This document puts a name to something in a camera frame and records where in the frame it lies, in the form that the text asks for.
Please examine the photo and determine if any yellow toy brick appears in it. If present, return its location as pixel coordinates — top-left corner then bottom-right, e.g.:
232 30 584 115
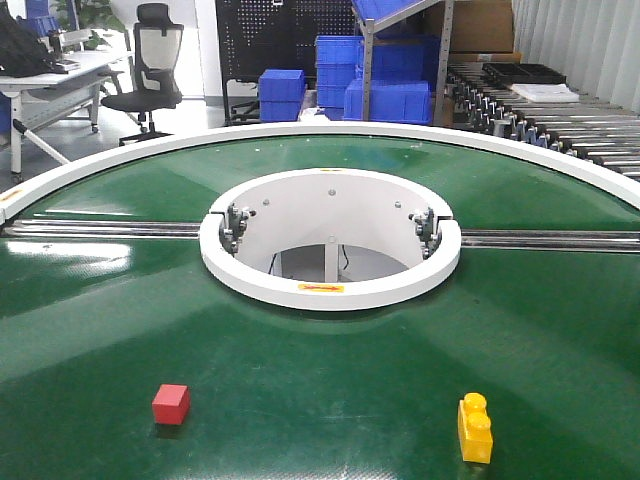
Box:
457 392 493 464

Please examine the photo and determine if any small blue crate stack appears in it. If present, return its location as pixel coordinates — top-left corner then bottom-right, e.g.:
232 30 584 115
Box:
258 69 306 122

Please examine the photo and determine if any wide blue crate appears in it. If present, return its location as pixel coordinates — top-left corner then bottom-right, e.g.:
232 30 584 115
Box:
343 79 432 125

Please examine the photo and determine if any tall blue crate stack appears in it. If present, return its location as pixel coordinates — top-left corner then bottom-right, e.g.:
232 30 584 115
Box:
315 35 362 109

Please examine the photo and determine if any black pegboard panel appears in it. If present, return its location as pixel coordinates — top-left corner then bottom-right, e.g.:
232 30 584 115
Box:
215 0 355 126

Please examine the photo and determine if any red cube block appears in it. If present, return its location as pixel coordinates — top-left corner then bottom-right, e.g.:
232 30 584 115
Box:
152 384 191 425

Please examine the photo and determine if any black mesh office chair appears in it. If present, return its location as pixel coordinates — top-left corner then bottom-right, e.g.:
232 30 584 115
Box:
101 2 184 146

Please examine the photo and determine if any black plastic tray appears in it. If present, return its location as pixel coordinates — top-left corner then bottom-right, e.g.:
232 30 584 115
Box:
482 62 566 85

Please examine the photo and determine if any cardboard box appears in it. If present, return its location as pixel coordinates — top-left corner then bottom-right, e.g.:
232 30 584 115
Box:
449 1 522 62

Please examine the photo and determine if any white flat tray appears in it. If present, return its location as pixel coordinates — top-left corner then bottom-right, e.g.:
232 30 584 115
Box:
510 83 579 103

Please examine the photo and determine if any roller conveyor track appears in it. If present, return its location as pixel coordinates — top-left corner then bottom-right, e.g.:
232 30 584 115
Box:
447 62 639 181

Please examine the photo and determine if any white outer conveyor rim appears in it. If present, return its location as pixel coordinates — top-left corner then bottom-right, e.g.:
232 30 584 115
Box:
1 122 639 231

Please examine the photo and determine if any green potted plant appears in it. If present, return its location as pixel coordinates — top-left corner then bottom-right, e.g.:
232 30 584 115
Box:
49 0 125 50

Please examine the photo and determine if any white folding desk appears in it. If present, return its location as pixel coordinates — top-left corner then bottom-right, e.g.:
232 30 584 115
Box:
1 51 131 183

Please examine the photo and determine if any black backpack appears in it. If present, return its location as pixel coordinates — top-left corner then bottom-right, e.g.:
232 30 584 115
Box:
1 3 61 78

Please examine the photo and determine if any white inner conveyor ring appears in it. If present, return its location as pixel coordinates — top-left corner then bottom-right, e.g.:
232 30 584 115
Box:
198 167 462 312

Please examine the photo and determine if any grey metal shelf frame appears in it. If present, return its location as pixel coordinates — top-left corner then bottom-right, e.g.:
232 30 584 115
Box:
351 0 455 126

